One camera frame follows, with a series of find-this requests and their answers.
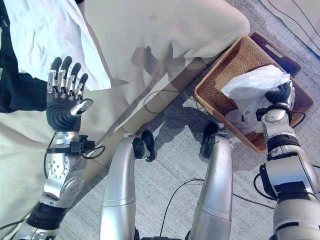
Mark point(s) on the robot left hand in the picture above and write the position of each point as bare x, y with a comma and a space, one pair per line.
62, 115

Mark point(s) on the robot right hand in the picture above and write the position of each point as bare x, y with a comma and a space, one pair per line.
281, 93

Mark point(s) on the white thin garment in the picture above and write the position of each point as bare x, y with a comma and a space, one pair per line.
252, 82

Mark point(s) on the robot right arm silver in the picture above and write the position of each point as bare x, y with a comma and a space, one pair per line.
287, 175

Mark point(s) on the robot left arm silver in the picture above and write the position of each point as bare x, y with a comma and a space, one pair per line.
61, 172

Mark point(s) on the dark brown woven tray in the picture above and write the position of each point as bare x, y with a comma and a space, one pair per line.
282, 53

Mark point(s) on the black garment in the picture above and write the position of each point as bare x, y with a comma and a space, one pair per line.
17, 87

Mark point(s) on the brown wicker basket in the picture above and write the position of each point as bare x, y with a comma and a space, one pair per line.
240, 60

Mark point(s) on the beige fabric with dark lines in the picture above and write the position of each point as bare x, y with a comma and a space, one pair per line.
287, 12

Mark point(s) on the robot right foot dark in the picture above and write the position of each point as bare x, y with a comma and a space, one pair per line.
208, 137

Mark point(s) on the robot foot dark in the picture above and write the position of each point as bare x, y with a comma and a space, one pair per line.
208, 137
147, 143

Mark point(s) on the white crumpled cloth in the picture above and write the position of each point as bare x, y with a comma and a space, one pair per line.
50, 30

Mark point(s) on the robot left leg silver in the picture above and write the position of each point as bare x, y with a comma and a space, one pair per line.
118, 180

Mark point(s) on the robot leg silver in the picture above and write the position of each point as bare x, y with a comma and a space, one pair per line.
216, 180
118, 180

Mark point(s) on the robot left foot dark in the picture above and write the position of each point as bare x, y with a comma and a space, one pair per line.
147, 143

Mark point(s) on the robot right leg silver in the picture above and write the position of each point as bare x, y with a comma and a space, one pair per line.
216, 180

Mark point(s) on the cream bed cover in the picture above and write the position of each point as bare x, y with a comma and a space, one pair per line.
155, 30

